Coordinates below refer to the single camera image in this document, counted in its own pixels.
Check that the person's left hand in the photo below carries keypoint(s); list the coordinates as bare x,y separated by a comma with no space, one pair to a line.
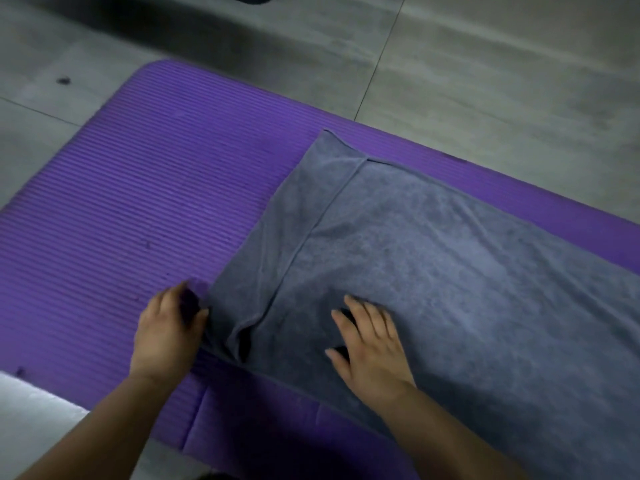
162,344

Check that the purple yoga mat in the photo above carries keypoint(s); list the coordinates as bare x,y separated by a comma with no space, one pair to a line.
125,219

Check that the dark grey towel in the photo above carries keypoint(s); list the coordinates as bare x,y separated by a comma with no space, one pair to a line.
475,294

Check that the person's right forearm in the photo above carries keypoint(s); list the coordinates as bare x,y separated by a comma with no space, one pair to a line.
445,439

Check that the person's right hand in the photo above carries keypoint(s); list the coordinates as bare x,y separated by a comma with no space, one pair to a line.
375,359

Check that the person's left forearm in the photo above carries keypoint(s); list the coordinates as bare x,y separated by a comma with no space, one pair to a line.
95,434

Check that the small dark floor debris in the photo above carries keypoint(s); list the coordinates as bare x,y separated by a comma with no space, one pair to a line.
63,80

